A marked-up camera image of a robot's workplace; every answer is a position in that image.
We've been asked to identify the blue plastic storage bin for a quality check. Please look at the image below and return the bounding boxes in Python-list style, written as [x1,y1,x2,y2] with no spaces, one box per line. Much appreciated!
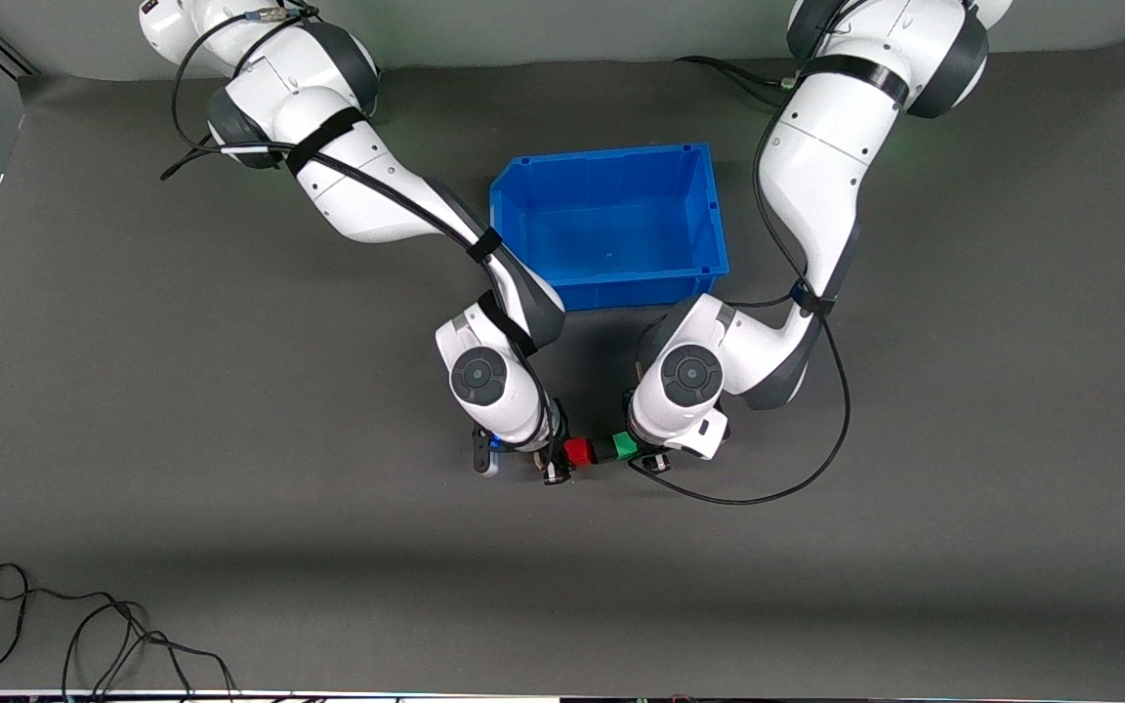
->
[488,143,730,313]

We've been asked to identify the dark grey table mat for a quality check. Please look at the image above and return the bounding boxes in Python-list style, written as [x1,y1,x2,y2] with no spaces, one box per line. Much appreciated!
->
[0,37,1125,696]

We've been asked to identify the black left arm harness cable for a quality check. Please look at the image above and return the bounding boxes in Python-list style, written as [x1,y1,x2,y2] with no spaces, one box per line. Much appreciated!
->
[626,59,854,507]

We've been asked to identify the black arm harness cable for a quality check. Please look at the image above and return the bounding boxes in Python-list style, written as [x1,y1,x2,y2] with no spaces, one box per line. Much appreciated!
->
[159,0,507,260]
[626,59,854,507]

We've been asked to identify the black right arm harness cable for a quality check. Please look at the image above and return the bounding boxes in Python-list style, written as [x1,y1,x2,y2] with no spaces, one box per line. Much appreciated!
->
[159,0,507,260]

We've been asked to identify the black left arm base cable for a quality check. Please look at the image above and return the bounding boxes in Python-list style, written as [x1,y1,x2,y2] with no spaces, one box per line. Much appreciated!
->
[675,55,803,99]

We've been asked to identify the loose thin black cable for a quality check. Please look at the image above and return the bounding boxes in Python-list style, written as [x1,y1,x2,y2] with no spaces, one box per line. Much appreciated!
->
[0,562,241,700]

